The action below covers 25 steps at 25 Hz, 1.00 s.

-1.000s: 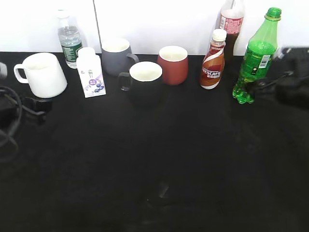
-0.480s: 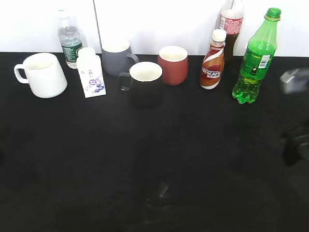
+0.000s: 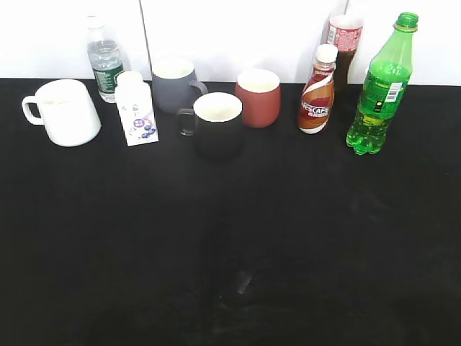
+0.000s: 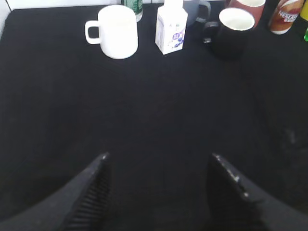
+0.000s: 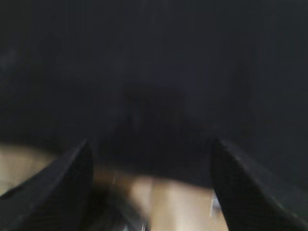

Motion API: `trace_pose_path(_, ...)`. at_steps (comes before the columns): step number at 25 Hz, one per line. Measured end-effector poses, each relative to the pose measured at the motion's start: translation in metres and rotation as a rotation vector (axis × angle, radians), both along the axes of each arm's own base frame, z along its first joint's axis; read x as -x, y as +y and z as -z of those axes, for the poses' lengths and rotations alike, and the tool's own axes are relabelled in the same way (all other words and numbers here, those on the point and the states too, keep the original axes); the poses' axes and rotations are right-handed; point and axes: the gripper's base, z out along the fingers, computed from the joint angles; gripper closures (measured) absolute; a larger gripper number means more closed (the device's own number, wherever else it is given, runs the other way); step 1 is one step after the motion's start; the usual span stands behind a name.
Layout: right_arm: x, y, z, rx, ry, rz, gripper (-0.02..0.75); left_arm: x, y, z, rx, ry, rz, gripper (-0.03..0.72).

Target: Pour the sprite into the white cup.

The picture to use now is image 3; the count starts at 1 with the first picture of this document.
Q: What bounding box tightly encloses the white blueberry yogurt carton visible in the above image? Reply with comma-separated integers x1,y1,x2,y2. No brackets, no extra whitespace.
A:
115,71,158,146

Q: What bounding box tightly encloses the white ceramic mug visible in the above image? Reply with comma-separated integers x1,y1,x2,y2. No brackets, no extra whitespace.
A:
21,79,102,147

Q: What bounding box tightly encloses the clear water bottle green label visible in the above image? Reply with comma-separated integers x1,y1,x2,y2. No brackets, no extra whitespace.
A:
86,14,125,104

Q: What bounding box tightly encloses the red ceramic mug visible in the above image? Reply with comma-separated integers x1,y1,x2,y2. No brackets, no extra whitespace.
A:
235,69,281,128

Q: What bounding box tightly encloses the black ceramic mug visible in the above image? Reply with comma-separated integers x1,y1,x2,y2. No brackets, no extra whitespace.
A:
176,92,243,162

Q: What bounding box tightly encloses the Nescafe coffee bottle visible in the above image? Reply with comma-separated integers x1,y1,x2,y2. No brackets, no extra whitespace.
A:
297,44,338,135

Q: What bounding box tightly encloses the grey ceramic mug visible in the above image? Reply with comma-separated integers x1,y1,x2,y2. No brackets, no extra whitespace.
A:
152,58,208,115

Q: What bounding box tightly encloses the cola bottle red label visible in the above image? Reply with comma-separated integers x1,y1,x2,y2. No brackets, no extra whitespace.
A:
326,14,364,92

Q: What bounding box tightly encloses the green soda bottle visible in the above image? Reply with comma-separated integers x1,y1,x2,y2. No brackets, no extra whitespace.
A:
346,12,419,155

